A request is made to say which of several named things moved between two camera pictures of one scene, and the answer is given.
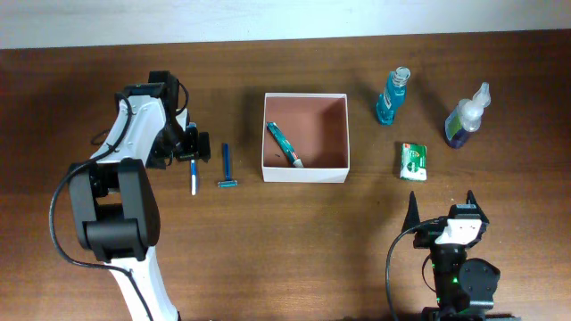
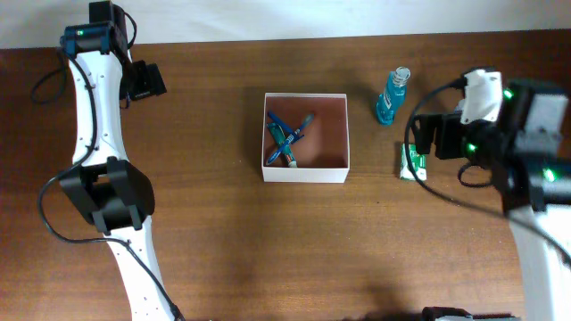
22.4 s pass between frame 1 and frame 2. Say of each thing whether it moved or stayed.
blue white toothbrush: moved
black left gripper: moved
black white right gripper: moved
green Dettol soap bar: stayed
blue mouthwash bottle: stayed
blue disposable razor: moved
